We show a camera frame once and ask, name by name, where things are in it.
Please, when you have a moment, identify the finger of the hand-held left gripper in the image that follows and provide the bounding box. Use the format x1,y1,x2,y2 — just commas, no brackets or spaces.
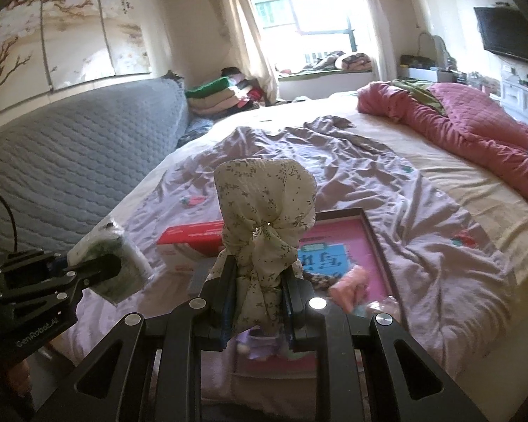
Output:
48,251,71,273
64,252,124,293

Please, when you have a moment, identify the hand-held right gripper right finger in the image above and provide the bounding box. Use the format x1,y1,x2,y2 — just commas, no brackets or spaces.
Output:
279,268,489,422

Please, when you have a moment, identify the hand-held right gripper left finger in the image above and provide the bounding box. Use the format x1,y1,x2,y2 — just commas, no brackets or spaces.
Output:
35,252,238,422

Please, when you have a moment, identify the green plush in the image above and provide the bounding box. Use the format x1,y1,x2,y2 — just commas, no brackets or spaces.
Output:
66,220,155,308

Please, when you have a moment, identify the leopard print scarf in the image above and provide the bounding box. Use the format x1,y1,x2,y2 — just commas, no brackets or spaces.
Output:
301,268,348,291

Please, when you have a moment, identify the plush doll with purple dress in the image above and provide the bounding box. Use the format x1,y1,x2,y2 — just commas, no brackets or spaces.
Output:
238,330,287,361

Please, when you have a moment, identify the pink soft item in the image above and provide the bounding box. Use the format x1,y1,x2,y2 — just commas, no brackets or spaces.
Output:
328,266,370,313

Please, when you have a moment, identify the dark box tray pink bottom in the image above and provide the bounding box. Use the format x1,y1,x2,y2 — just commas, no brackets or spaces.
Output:
189,207,408,379

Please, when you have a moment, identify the cream floral cloth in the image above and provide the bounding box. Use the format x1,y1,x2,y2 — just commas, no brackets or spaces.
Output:
205,158,318,339

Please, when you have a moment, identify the red tissue box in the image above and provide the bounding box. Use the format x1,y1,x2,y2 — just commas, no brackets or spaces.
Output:
156,220,225,273

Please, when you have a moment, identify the grey quilted headboard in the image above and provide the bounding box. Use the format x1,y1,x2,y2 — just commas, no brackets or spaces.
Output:
0,75,192,273

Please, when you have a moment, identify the lilac bedsheet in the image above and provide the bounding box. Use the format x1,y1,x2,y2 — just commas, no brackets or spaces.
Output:
70,115,517,374

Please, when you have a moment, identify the dark blue patterned pillow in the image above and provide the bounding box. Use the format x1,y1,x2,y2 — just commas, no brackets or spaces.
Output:
176,116,214,148

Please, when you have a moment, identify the stack of folded clothes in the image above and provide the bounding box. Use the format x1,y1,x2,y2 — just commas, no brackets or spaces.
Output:
185,67,265,119

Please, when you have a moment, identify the bed with cream sheet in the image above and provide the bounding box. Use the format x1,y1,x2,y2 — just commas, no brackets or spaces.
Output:
39,88,528,405

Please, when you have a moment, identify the green cloth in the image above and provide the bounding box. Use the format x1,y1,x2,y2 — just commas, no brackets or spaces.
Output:
391,78,447,117

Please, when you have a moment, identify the bedding on window sill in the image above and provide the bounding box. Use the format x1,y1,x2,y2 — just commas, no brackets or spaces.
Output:
303,50,372,73

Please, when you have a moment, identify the pink quilt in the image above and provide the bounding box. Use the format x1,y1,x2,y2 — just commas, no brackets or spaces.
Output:
356,80,528,218

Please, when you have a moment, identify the cluttered side table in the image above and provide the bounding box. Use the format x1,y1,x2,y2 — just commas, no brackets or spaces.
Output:
398,31,467,84

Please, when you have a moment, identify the cream curtain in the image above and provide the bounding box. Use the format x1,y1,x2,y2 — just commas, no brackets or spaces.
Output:
211,0,280,106
350,0,399,82

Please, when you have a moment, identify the window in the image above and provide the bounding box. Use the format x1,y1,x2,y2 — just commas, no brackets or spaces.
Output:
246,0,357,71

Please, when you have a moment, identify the white drawer cabinet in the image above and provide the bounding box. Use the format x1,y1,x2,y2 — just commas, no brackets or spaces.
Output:
499,64,528,126

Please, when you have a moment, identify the black cable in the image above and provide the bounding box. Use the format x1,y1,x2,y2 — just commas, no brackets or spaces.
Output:
0,187,18,256

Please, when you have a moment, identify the blossom tree wall painting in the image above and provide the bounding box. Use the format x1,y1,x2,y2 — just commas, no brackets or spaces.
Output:
0,0,152,115

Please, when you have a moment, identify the black wall television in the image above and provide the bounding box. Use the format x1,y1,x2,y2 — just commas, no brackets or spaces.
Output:
474,5,528,64

